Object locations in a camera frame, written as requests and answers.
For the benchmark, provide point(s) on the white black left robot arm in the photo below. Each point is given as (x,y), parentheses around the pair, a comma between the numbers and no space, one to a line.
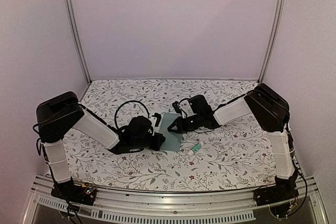
(63,113)

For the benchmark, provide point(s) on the right aluminium frame post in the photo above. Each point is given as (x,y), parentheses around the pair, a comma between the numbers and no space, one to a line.
(271,40)

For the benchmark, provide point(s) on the aluminium frame post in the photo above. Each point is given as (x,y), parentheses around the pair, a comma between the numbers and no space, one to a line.
(76,39)
(271,40)

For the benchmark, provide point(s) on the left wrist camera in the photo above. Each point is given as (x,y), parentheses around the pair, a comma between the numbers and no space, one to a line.
(155,120)

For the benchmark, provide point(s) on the aluminium front rail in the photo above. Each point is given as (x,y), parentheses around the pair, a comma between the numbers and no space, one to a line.
(130,206)

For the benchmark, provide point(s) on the teal envelope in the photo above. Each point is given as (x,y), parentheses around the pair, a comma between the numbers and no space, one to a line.
(172,140)

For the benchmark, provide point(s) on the green white glue stick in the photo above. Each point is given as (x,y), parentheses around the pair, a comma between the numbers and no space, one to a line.
(194,149)

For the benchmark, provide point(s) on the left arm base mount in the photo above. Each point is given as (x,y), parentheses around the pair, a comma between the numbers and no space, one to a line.
(83,194)

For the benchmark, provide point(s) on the floral patterned table mat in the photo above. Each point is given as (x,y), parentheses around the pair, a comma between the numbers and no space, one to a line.
(235,156)

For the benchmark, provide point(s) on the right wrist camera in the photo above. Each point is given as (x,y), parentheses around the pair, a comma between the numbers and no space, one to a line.
(181,108)

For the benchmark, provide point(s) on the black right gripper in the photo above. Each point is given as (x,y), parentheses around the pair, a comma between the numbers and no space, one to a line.
(181,128)

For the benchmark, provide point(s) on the left aluminium frame post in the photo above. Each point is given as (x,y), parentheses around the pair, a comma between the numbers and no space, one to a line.
(76,39)

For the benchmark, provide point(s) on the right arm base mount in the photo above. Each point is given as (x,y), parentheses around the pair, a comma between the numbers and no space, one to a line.
(281,191)

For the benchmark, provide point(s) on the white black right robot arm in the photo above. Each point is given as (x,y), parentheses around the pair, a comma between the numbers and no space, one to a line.
(269,109)

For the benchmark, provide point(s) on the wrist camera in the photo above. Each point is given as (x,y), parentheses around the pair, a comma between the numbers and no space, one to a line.
(155,120)
(181,108)

